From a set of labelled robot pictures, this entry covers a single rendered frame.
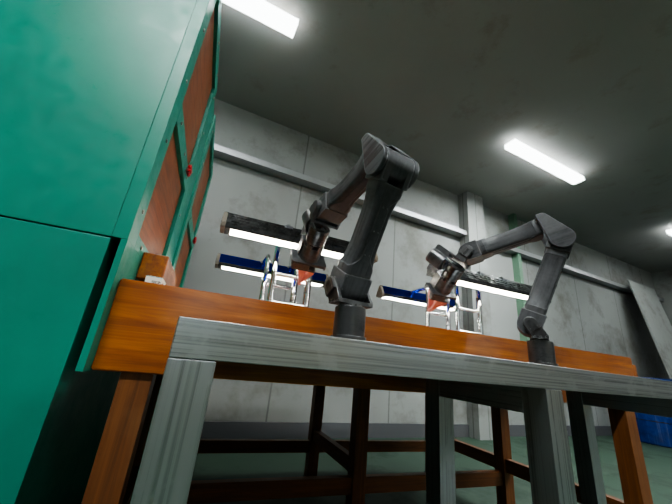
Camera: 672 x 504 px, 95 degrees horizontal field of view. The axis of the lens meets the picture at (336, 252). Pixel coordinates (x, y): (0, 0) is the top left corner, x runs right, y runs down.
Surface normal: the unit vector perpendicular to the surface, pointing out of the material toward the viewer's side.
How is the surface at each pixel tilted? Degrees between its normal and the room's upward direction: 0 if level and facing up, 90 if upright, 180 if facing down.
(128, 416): 90
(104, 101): 90
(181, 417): 90
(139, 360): 90
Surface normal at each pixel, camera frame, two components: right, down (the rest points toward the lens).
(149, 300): 0.38, -0.27
